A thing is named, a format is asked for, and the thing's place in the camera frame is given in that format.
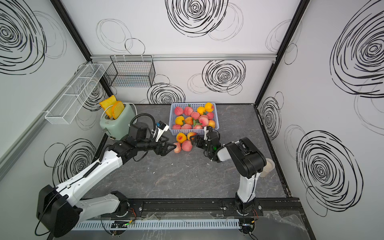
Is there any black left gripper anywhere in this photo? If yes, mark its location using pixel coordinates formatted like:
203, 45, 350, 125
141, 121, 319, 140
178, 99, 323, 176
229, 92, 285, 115
137, 135, 177, 156

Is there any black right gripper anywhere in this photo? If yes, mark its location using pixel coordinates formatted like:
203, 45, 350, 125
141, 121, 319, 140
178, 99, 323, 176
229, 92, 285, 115
190, 135, 214, 154

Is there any pale pink peach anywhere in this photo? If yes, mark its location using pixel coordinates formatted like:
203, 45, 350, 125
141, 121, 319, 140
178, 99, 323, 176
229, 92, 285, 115
174, 142, 182, 154

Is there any dark pink peach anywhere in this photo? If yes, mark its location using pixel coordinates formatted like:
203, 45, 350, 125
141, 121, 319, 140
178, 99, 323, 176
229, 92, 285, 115
172, 124, 182, 130

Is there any pink peach with leaf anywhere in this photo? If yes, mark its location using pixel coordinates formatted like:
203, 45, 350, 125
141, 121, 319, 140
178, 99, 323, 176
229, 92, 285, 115
194, 115, 209, 127

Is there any orange yellow peach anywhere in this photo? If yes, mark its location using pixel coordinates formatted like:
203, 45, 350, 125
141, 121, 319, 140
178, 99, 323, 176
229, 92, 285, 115
208, 120, 216, 129

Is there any yellow peach with leaf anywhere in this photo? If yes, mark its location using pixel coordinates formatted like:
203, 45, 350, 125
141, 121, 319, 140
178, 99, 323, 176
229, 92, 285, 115
175, 116, 185, 126

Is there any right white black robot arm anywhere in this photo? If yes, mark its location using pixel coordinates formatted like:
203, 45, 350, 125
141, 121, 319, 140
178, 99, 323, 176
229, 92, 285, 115
190, 127, 267, 216

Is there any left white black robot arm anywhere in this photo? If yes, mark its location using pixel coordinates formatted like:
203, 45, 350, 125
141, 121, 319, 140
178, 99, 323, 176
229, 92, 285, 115
37, 113, 176, 240

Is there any light blue plastic basket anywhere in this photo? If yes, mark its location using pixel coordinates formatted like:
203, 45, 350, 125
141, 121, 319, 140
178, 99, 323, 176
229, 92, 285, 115
169, 103, 220, 136

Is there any mint green toaster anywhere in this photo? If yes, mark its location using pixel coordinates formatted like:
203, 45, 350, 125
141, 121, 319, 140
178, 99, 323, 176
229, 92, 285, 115
100, 103, 137, 140

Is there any front yellow toast slice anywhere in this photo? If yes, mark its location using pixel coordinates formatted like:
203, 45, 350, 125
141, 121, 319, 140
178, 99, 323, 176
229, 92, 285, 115
112, 101, 125, 120

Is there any yellow toast slice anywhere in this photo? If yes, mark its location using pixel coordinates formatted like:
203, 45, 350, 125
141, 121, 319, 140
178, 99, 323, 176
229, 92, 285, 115
112, 101, 125, 120
99, 95, 117, 119

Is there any rear yellow toast slice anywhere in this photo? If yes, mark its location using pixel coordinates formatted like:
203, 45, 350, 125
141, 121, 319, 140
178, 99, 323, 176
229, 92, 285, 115
99, 95, 117, 119

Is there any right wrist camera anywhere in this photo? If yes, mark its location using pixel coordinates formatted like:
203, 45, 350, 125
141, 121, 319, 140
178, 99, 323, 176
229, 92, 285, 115
204, 126, 211, 141

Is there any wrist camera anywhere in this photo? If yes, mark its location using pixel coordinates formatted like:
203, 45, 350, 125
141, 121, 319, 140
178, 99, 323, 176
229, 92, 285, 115
153, 121, 169, 142
204, 126, 211, 141

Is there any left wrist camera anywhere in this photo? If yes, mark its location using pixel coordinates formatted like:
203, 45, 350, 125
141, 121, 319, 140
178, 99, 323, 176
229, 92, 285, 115
153, 121, 169, 142

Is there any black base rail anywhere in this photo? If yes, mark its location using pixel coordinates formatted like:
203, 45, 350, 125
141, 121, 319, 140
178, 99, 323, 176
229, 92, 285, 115
118, 197, 302, 218

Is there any black wire wall basket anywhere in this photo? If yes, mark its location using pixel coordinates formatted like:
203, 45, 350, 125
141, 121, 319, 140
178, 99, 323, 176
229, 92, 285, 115
105, 55, 156, 88

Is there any white wire wall shelf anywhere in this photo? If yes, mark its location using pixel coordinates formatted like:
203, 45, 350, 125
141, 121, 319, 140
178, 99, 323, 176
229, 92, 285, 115
45, 63, 106, 125

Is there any white slotted cable duct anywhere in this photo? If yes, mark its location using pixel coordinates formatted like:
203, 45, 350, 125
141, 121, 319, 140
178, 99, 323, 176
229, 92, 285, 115
73, 219, 241, 232

